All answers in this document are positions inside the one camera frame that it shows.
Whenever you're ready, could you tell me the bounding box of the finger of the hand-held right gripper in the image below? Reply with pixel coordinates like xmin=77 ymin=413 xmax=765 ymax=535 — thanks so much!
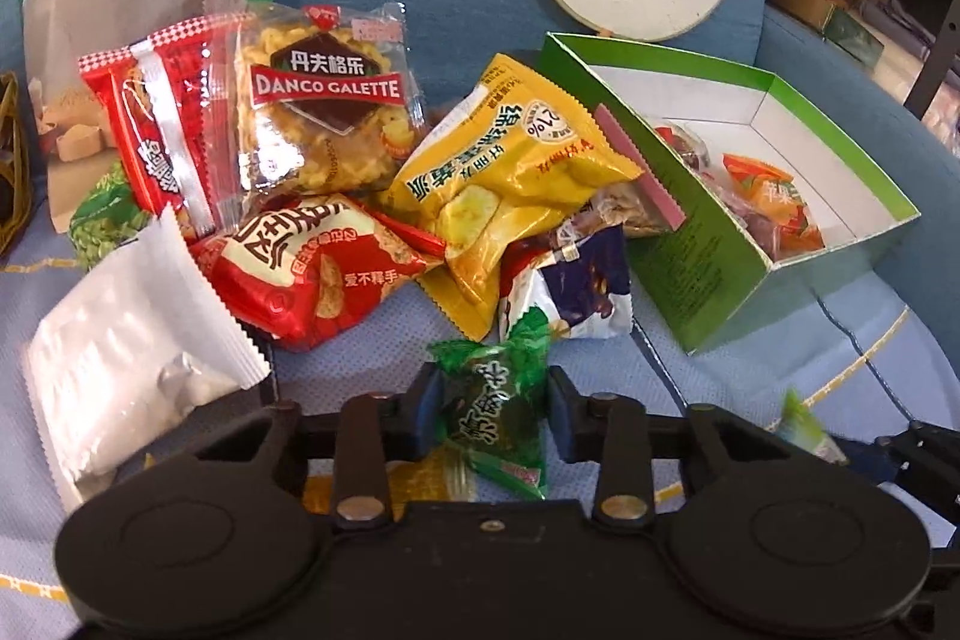
xmin=874 ymin=422 xmax=960 ymax=525

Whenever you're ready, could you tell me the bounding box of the green candy packet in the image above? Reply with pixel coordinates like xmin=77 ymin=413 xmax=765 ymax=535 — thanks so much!
xmin=427 ymin=306 xmax=556 ymax=502
xmin=776 ymin=389 xmax=848 ymax=465

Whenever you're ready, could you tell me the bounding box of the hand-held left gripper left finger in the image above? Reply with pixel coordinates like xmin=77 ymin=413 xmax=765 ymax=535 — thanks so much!
xmin=193 ymin=364 xmax=453 ymax=530

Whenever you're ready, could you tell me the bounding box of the pink-edged clear nut packet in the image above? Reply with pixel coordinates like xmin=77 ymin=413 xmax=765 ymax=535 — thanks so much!
xmin=585 ymin=101 xmax=687 ymax=240

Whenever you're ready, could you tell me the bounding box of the dark red wrapped candy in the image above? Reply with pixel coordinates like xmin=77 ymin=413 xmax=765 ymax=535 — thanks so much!
xmin=652 ymin=119 xmax=721 ymax=176

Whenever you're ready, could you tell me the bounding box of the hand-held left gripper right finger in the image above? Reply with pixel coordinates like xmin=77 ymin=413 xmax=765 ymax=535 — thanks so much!
xmin=546 ymin=366 xmax=758 ymax=530

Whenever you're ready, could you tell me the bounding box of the yellow chip packet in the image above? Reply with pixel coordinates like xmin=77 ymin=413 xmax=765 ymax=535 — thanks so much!
xmin=379 ymin=53 xmax=646 ymax=341

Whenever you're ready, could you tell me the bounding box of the green cardboard box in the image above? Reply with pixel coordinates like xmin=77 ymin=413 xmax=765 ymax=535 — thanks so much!
xmin=538 ymin=31 xmax=922 ymax=356

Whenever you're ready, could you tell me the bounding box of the green tissue box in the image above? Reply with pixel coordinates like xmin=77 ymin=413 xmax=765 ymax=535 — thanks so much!
xmin=825 ymin=6 xmax=886 ymax=64

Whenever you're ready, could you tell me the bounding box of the navy white snack packet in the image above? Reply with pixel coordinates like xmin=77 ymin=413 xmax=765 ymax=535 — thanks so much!
xmin=499 ymin=224 xmax=635 ymax=345

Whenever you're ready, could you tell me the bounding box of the clear galette cookie packet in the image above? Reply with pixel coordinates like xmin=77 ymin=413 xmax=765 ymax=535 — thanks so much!
xmin=202 ymin=0 xmax=428 ymax=221

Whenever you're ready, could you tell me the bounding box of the white foil packet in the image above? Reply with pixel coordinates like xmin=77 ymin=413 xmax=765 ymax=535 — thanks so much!
xmin=28 ymin=209 xmax=271 ymax=513

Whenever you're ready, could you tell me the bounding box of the red chip packet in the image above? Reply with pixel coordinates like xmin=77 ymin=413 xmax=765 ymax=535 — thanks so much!
xmin=187 ymin=194 xmax=447 ymax=352

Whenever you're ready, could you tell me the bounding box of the red checkered snack packet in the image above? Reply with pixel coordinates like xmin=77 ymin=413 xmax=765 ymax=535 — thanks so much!
xmin=77 ymin=10 xmax=252 ymax=236

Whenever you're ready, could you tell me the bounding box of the orange snack packet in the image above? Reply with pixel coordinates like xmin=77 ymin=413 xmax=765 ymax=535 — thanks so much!
xmin=721 ymin=152 xmax=826 ymax=259

